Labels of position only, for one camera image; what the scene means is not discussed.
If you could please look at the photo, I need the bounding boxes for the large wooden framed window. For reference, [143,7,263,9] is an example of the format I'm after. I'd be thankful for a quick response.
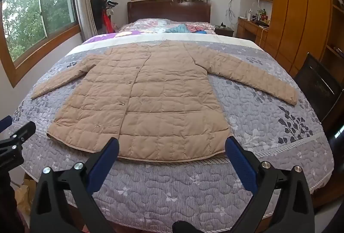
[0,0,82,88]

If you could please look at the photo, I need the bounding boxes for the red hanging bag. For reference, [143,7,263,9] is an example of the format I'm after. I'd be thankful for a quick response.
[101,11,112,34]

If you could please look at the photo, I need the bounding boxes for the white bed sheet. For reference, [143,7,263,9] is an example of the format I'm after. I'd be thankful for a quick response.
[66,32,260,56]

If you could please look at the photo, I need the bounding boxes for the wooden desk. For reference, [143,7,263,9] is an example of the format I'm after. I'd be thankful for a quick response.
[236,17,269,48]

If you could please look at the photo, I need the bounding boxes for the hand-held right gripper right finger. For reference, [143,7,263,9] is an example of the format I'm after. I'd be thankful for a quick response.
[224,136,315,233]

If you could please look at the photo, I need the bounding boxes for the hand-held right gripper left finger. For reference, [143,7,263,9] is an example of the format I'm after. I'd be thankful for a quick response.
[29,137,120,233]

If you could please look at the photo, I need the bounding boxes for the purple floral blanket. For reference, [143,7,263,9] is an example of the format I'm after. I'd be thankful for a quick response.
[82,30,140,45]

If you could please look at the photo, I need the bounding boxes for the blue cloth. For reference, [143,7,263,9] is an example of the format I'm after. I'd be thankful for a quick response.
[164,24,207,34]

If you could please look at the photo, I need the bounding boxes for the beige quilted coat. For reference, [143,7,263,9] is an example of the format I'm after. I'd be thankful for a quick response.
[30,40,299,162]

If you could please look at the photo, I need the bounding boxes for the pink floral duvet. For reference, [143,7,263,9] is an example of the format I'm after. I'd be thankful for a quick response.
[118,18,217,35]

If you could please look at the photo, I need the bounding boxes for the dark wooden nightstand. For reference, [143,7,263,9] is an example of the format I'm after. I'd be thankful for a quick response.
[214,26,235,38]

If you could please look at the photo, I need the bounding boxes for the yellow paper bag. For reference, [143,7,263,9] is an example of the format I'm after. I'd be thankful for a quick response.
[13,178,37,216]

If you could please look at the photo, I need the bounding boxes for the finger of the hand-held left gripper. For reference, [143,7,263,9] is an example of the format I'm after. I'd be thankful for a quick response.
[0,121,37,169]
[0,115,13,132]

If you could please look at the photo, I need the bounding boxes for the black chair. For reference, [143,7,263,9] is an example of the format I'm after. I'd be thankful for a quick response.
[294,53,344,123]

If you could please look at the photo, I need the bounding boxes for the black hanging garment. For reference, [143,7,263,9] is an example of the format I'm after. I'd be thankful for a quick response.
[90,0,108,30]

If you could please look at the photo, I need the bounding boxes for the dark wooden headboard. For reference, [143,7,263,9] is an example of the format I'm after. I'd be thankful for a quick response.
[127,0,212,24]

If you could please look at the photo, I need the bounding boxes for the wooden wardrobe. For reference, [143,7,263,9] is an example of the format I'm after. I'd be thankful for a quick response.
[241,0,344,80]

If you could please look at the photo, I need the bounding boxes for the bed with grey floral quilt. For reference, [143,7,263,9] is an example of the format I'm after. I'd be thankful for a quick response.
[5,41,335,232]

